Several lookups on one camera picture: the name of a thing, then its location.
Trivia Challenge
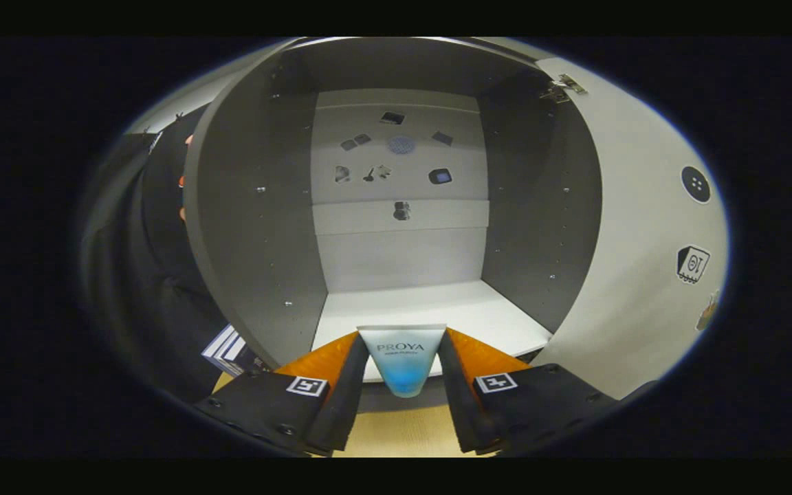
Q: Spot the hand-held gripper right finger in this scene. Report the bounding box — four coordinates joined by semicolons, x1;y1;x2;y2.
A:
437;328;620;456

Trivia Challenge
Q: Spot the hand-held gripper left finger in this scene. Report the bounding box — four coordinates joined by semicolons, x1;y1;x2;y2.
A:
193;331;371;456

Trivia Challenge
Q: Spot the white and blue tube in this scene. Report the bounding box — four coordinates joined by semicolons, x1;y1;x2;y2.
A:
357;324;448;399

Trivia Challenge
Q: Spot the beige cabinet door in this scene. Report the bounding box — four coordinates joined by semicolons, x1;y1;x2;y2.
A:
492;38;730;401

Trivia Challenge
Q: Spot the stack of books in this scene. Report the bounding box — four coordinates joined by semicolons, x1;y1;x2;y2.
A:
201;324;270;377

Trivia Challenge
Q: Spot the grey cabinet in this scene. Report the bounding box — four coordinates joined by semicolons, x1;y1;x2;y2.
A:
183;38;603;413

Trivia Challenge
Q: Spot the black backdrop cloth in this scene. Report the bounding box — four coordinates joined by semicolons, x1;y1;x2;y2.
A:
78;103;232;406

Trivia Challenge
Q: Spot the metal door hinge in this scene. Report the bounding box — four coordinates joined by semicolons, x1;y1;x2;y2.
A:
540;74;588;104

